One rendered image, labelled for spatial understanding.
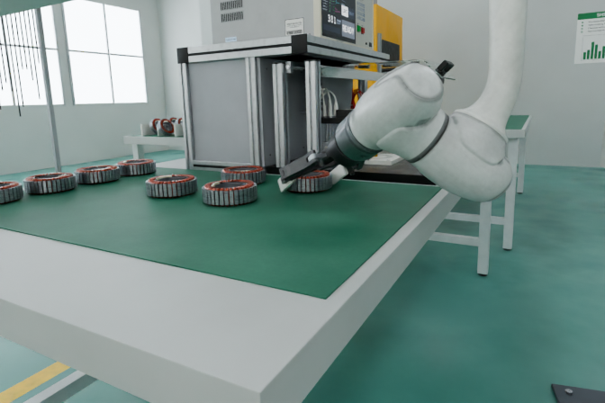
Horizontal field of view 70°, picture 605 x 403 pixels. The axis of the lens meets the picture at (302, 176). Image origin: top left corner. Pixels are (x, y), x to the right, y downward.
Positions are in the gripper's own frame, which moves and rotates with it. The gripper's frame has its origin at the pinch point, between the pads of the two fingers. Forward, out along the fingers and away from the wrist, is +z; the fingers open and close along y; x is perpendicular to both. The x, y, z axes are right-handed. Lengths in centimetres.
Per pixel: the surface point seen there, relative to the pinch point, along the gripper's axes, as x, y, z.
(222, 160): 20.4, -7.0, 32.8
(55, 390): -29, -57, 63
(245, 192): -2.3, -18.1, -5.8
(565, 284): -53, 164, 63
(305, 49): 32.8, 7.5, -4.5
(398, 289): -32, 91, 99
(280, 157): 13.4, 4.1, 18.0
